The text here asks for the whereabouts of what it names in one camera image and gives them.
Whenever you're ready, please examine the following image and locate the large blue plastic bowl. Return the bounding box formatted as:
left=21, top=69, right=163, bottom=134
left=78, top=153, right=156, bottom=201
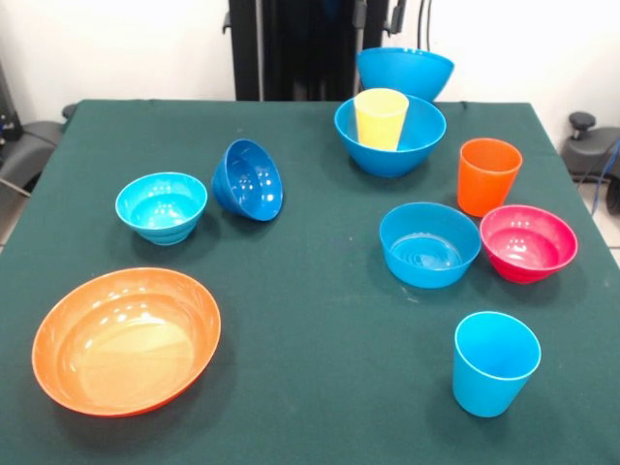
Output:
left=356, top=46, right=456, bottom=104
left=333, top=94, right=449, bottom=178

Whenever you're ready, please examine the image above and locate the yellow plastic cup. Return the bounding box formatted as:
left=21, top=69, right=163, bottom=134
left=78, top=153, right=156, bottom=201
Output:
left=353, top=87, right=411, bottom=152

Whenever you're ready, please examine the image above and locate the large orange plastic bowl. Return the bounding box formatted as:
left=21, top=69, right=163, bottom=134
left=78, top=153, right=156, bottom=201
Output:
left=31, top=266, right=223, bottom=418

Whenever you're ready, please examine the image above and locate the orange plastic cup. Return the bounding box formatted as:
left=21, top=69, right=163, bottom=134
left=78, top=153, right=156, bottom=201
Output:
left=456, top=138, right=524, bottom=218

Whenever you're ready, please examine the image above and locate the dark blue plastic bowl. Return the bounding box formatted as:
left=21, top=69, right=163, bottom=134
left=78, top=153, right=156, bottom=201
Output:
left=211, top=139, right=285, bottom=223

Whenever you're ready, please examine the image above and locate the black equipment base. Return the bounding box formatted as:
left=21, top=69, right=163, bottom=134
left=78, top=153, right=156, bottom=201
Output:
left=0, top=62, right=65, bottom=195
left=561, top=110, right=620, bottom=183

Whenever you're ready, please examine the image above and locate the blue flat-bottomed ringed bowl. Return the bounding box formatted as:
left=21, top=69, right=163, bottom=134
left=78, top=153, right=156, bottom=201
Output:
left=379, top=201, right=482, bottom=289

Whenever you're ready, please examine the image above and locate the pink plastic bowl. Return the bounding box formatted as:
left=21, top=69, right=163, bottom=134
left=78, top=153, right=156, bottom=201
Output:
left=480, top=204, right=579, bottom=285

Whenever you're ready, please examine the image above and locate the small cyan plastic bowl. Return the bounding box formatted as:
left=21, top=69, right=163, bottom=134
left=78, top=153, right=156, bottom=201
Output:
left=114, top=171, right=209, bottom=247

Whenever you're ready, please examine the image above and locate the dark green tablecloth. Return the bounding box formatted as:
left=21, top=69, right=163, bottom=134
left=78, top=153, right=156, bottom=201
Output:
left=0, top=99, right=620, bottom=465

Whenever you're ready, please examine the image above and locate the light blue plastic cup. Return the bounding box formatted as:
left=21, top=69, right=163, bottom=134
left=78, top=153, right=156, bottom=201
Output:
left=451, top=311, right=543, bottom=419

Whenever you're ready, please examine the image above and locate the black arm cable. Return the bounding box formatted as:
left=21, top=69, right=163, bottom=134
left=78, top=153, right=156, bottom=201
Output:
left=417, top=0, right=438, bottom=53

